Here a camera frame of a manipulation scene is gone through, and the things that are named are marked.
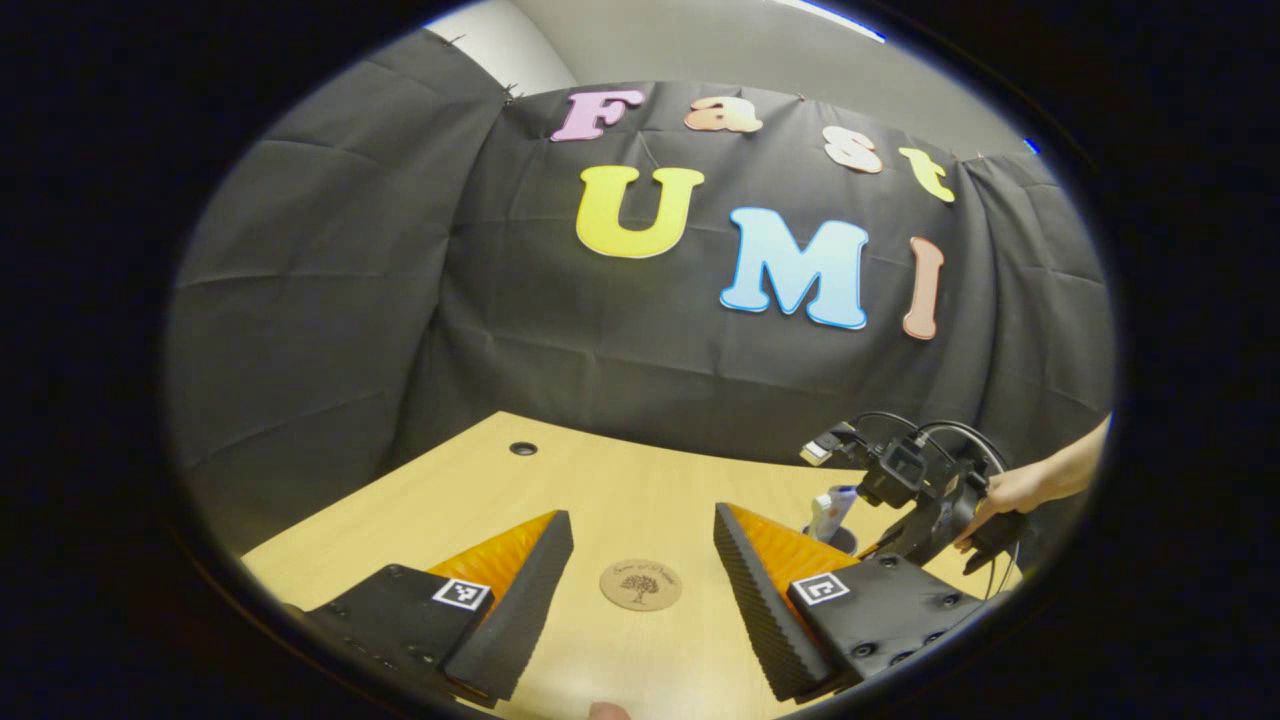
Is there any round wooden coaster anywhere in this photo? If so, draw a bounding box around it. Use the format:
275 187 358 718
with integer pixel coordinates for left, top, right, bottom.
599 558 685 612

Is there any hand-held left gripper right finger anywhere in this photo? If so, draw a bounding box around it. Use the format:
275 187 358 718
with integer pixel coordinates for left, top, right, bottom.
712 503 1001 705

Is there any ceiling light panel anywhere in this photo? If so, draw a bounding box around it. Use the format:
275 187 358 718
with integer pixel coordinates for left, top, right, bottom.
780 0 887 44

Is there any black backdrop cloth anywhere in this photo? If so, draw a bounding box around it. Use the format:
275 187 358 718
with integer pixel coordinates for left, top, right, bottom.
165 28 1117 556

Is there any light wooden desktop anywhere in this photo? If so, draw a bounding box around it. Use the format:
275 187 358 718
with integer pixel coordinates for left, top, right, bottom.
243 410 1023 720

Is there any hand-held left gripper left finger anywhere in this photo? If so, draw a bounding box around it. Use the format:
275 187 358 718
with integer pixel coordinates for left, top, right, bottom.
299 509 576 706

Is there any white toothpaste tube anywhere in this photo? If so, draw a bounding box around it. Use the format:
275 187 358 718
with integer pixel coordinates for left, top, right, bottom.
808 484 862 542

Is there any white cup with wooden handle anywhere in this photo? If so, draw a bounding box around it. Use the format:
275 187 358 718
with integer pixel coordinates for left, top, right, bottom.
801 522 861 558

